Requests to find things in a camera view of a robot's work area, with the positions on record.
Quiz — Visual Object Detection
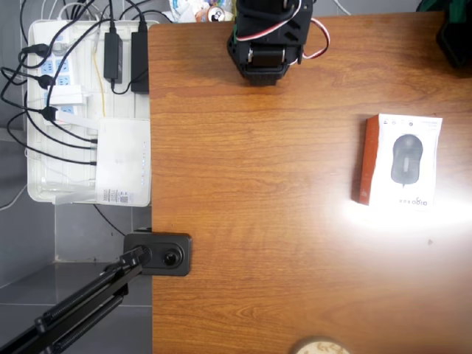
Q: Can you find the orange white mouse box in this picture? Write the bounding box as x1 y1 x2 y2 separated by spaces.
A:
350 113 443 213

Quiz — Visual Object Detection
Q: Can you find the black perforated arm base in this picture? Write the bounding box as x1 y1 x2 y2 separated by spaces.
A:
435 10 472 69

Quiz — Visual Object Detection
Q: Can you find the silver soda can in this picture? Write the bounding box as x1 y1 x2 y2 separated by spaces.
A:
206 5 226 23

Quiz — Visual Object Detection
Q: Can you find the white plastic bag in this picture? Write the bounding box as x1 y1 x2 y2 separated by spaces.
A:
168 0 237 24

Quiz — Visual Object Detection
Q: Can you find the wide black power adapter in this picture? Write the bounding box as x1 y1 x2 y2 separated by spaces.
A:
131 31 150 94

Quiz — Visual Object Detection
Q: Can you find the slim black power adapter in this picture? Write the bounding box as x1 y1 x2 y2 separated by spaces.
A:
103 32 124 83

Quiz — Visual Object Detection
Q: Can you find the white router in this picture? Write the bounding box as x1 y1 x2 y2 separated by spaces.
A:
94 117 152 207

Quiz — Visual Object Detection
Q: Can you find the clear tray with power strips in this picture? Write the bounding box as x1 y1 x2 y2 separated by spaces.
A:
27 18 160 208

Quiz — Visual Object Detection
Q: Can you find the dark green clamp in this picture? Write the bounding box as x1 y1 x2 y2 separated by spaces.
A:
417 0 449 13

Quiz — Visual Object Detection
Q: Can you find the black desk clamp stand base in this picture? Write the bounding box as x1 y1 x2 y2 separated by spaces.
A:
122 229 193 277

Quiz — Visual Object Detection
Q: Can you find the white charger plug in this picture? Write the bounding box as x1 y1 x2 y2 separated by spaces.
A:
49 85 84 106

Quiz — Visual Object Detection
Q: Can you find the white power strip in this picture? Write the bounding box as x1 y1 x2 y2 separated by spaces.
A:
36 31 88 125

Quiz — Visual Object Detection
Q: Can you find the round wooden coaster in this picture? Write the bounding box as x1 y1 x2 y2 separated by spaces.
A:
292 336 350 354

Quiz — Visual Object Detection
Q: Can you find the red white servo cable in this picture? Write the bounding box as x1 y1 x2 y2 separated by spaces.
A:
235 13 331 62

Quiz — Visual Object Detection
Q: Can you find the black adapter cable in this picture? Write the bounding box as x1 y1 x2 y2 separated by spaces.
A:
125 0 149 34
108 0 133 95

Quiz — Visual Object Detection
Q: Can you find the thin yellow cable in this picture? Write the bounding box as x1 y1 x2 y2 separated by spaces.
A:
91 35 108 119

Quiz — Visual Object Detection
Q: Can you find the black router cable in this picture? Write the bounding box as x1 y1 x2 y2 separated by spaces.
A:
46 108 99 144
24 91 99 165
6 110 99 150

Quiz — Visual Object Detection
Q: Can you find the black power plug cable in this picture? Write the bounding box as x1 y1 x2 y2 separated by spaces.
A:
16 43 51 69
0 66 56 91

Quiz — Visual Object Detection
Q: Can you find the white floor cable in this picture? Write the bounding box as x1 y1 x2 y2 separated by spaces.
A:
0 183 29 212

